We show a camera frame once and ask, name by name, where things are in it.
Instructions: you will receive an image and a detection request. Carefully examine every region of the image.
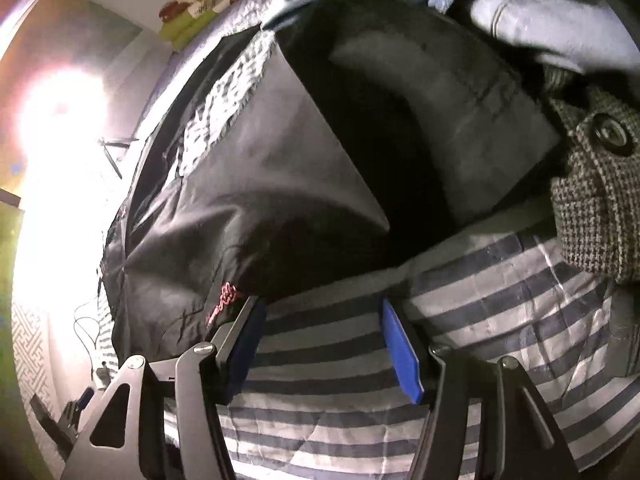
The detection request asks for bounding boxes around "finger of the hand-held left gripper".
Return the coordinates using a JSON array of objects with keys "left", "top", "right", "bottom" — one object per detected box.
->
[{"left": 29, "top": 386, "right": 97, "bottom": 461}]

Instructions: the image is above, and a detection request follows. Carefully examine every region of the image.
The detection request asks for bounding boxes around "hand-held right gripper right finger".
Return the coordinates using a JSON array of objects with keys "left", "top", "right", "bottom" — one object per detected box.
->
[{"left": 379, "top": 299, "right": 583, "bottom": 480}]

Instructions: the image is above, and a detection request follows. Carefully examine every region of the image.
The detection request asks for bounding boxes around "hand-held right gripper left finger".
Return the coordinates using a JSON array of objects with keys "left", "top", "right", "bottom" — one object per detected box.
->
[{"left": 60, "top": 295, "right": 269, "bottom": 480}]

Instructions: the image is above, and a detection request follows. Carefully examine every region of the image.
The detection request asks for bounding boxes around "black garment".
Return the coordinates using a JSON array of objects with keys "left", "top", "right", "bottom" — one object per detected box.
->
[{"left": 100, "top": 0, "right": 562, "bottom": 361}]

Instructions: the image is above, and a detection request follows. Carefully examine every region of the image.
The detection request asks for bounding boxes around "striped bed quilt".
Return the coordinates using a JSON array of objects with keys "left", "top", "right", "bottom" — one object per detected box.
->
[{"left": 95, "top": 0, "right": 632, "bottom": 480}]

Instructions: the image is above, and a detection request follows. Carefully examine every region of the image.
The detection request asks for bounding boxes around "houndstooth coat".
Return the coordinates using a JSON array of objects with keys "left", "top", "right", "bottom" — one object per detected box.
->
[{"left": 542, "top": 67, "right": 640, "bottom": 286}]

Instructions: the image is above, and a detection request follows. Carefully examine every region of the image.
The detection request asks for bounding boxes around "black tripod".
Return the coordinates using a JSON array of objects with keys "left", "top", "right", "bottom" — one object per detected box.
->
[{"left": 97, "top": 136, "right": 140, "bottom": 180}]

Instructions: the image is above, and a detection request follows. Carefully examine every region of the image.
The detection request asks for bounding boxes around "pale grey-blue garment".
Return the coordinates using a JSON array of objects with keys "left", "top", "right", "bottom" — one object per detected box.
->
[{"left": 470, "top": 0, "right": 607, "bottom": 79}]

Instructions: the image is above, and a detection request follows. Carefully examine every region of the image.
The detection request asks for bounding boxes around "black ring light cable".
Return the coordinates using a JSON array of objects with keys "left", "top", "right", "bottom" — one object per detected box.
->
[{"left": 72, "top": 280, "right": 109, "bottom": 377}]

